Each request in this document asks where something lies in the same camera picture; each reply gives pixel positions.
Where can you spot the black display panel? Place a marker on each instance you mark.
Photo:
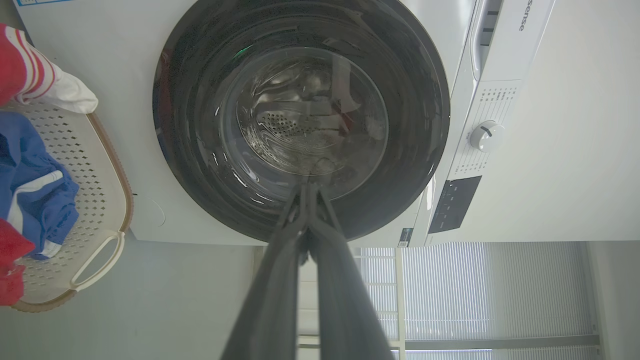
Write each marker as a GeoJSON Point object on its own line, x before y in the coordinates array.
{"type": "Point", "coordinates": [454, 204]}

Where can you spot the black round washing machine door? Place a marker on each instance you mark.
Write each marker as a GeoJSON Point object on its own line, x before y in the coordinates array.
{"type": "Point", "coordinates": [200, 165]}

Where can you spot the round filter cover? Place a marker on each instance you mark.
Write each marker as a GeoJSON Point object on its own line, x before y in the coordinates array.
{"type": "Point", "coordinates": [150, 212]}

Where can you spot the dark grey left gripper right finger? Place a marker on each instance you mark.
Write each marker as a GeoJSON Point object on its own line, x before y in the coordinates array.
{"type": "Point", "coordinates": [340, 300]}

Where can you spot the blue white label sticker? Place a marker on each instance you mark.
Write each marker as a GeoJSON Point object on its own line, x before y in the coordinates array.
{"type": "Point", "coordinates": [37, 2]}

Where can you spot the blue white-striped shorts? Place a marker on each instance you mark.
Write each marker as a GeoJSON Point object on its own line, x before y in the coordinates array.
{"type": "Point", "coordinates": [35, 200]}

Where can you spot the white front-load washing machine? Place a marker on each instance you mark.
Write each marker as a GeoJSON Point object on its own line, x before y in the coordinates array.
{"type": "Point", "coordinates": [115, 55]}

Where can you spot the white round program dial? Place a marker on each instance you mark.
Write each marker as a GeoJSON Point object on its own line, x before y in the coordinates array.
{"type": "Point", "coordinates": [486, 136]}

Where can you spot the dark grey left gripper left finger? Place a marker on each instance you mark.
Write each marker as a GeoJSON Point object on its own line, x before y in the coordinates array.
{"type": "Point", "coordinates": [270, 300]}

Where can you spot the white detergent drawer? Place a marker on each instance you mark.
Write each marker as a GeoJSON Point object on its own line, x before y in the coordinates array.
{"type": "Point", "coordinates": [515, 45]}

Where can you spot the white window blinds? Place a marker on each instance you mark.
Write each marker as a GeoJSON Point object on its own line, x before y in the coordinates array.
{"type": "Point", "coordinates": [475, 295]}

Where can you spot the steel washing machine drum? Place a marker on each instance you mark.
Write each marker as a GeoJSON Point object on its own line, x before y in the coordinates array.
{"type": "Point", "coordinates": [300, 125]}

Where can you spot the small energy label sticker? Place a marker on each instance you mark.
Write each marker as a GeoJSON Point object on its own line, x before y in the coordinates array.
{"type": "Point", "coordinates": [405, 238]}

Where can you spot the white perforated laundry basket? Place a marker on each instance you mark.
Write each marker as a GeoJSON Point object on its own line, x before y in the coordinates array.
{"type": "Point", "coordinates": [100, 190]}

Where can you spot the red basketball jersey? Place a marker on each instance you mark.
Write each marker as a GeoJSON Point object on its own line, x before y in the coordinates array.
{"type": "Point", "coordinates": [15, 65]}

